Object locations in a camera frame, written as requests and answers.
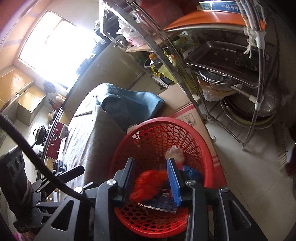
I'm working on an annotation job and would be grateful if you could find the blue plastic bag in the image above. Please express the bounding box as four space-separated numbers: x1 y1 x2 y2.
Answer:
183 165 204 185

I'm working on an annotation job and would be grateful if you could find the white tissue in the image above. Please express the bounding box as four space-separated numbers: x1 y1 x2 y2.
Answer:
165 146 185 165

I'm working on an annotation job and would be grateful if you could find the red mesh net ball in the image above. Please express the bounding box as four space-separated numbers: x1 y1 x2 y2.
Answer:
129 170 168 203

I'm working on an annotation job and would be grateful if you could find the metal kitchen shelf rack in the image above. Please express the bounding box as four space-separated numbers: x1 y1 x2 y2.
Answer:
98 1 279 147

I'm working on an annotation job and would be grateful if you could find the dark red built-in oven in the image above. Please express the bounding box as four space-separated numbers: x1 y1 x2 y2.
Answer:
46 121 64 160

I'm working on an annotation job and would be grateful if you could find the black wok with lid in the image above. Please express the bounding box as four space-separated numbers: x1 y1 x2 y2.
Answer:
32 126 46 147

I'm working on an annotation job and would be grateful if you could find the grey tablecloth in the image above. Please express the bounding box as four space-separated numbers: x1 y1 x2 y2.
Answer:
58 83 166 202

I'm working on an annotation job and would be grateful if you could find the red plastic mesh basket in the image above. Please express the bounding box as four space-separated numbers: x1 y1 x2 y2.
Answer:
109 117 214 238

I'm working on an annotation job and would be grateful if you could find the brown cardboard box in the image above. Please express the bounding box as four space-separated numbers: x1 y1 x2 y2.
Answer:
158 85 227 189

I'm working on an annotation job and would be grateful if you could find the metal baking tray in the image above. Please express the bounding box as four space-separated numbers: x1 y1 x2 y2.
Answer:
185 41 259 88

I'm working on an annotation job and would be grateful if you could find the pink white plastic bag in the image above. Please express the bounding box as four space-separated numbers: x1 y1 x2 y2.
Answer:
116 19 145 47

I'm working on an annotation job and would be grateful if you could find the black cable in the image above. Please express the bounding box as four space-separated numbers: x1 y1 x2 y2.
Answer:
0 113 96 208

